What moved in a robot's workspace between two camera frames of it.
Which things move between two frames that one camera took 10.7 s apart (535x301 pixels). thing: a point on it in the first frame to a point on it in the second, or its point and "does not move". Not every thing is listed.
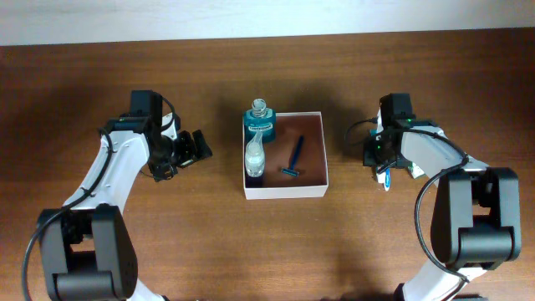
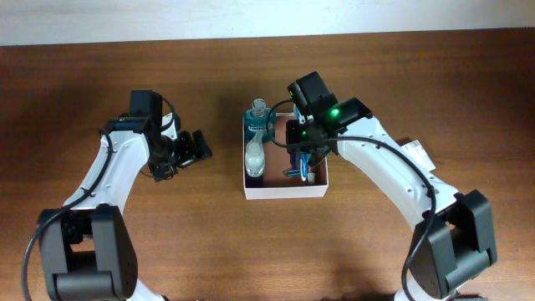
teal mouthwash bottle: x=258 y=118 does not move
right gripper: x=369 y=158 to x=295 y=141
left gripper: x=191 y=152 does not move
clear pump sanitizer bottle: x=255 y=155 does not move
